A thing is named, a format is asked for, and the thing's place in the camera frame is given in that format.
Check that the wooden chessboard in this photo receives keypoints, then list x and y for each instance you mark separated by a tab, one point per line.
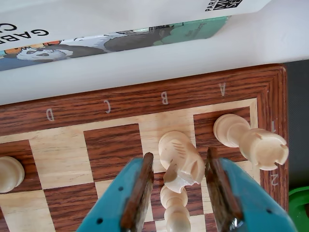
108	149

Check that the light wooden rook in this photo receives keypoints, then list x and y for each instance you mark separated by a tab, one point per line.
263	147

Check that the light wooden pawn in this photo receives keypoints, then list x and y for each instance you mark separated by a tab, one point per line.
175	212

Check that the illustrated panda book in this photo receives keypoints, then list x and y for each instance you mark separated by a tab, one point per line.
120	41

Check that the white Gabrielle Chanel book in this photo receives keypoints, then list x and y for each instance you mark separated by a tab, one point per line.
120	17

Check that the teal gripper finger with brown pad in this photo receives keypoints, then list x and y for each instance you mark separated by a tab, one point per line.
253	205
108	205

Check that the light wooden king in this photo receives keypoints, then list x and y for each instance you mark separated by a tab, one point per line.
10	174

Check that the light wooden knight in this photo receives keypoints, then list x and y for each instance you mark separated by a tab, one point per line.
178	154

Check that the green plastic tray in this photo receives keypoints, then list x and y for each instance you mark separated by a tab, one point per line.
295	205

